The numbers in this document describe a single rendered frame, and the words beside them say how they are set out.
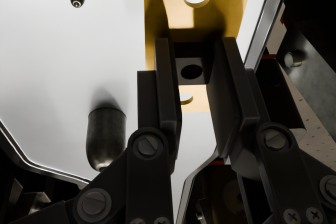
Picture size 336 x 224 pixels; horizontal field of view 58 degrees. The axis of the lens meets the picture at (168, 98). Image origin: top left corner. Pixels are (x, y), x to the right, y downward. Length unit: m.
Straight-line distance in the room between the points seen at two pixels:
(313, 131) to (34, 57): 0.90
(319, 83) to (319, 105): 0.02
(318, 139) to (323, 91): 0.86
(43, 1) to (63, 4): 0.01
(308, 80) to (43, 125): 0.21
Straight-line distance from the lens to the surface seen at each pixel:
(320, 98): 0.22
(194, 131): 0.29
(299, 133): 0.36
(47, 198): 0.47
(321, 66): 0.22
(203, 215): 0.51
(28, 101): 0.26
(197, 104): 0.16
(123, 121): 0.25
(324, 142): 1.11
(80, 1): 0.16
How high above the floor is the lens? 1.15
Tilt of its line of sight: 38 degrees down
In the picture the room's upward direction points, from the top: 175 degrees clockwise
